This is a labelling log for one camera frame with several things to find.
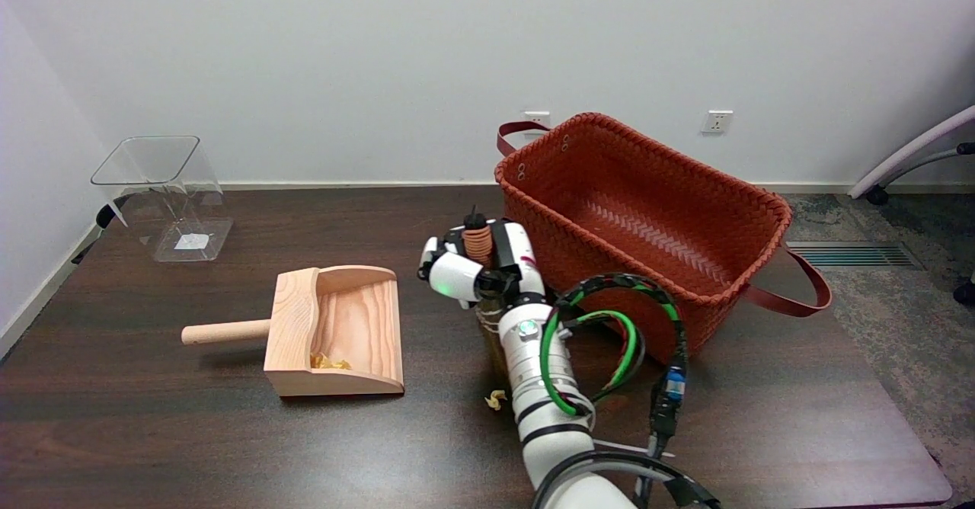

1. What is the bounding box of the green cable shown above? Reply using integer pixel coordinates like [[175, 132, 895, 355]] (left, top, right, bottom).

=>
[[539, 309, 641, 418]]

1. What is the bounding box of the red woven basket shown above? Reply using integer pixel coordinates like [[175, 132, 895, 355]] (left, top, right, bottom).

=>
[[495, 112, 833, 371]]

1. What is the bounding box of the black wrapped cable bundle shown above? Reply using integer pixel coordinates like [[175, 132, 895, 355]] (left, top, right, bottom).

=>
[[550, 273, 689, 509]]

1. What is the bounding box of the clear plastic container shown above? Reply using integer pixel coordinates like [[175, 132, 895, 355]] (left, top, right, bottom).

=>
[[90, 136, 234, 264]]

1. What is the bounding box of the black hoop cable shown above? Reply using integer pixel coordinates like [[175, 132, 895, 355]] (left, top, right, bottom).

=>
[[531, 450, 721, 509]]

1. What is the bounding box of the wooden dustpan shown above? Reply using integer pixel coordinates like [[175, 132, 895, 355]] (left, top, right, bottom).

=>
[[181, 265, 404, 398]]

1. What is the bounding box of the office chair base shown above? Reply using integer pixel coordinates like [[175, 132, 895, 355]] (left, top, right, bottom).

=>
[[848, 105, 975, 306]]

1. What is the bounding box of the brown straw hand broom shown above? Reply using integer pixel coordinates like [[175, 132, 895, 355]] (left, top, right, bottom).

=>
[[462, 206, 511, 379]]

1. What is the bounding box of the metal floor vent grille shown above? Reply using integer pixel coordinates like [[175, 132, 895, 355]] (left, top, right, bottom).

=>
[[787, 241, 922, 270]]

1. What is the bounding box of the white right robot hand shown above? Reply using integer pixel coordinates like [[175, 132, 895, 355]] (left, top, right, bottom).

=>
[[417, 219, 546, 310]]

